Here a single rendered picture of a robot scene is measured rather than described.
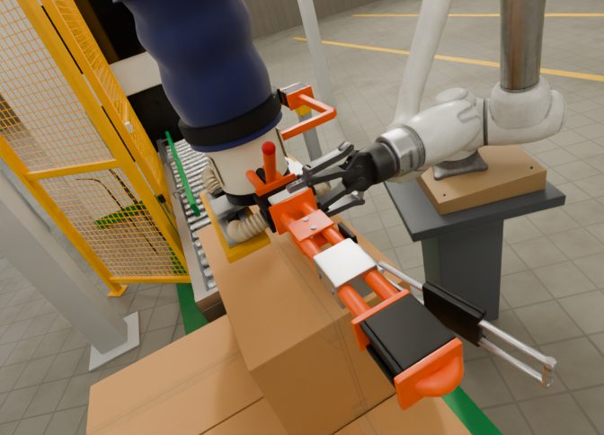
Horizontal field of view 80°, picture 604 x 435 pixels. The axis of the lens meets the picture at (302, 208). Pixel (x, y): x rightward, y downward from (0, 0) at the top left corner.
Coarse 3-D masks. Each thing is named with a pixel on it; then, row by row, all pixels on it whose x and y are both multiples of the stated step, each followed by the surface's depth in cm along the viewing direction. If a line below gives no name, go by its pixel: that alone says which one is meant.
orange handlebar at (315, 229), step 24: (312, 120) 92; (288, 216) 60; (312, 216) 58; (312, 240) 54; (336, 240) 52; (384, 288) 43; (360, 312) 41; (456, 360) 34; (432, 384) 33; (456, 384) 33
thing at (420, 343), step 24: (384, 312) 39; (408, 312) 38; (360, 336) 40; (384, 336) 36; (408, 336) 36; (432, 336) 35; (384, 360) 38; (408, 360) 34; (432, 360) 33; (408, 384) 33
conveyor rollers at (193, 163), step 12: (180, 144) 322; (180, 156) 298; (192, 156) 293; (204, 156) 281; (192, 168) 270; (204, 168) 265; (180, 180) 261; (192, 180) 255; (192, 192) 240; (192, 216) 211; (204, 216) 211; (192, 228) 202; (204, 264) 173
